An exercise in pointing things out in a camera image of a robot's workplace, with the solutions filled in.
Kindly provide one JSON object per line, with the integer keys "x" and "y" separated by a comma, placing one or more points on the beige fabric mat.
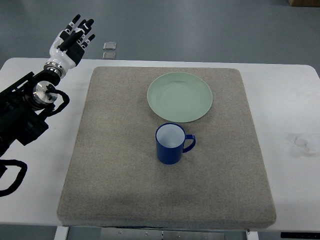
{"x": 132, "y": 168}

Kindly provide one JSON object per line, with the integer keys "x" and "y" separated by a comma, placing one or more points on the light green plate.
{"x": 179, "y": 97}

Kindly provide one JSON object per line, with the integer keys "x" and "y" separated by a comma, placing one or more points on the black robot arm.
{"x": 25, "y": 105}

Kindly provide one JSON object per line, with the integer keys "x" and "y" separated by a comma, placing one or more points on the cardboard box corner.
{"x": 304, "y": 3}

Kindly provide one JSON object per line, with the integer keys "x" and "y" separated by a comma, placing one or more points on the upper metal floor plate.
{"x": 109, "y": 46}

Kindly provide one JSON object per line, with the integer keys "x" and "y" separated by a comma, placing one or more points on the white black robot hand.
{"x": 69, "y": 46}

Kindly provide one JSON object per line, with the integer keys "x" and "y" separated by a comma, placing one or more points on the blue enamel mug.
{"x": 172, "y": 142}

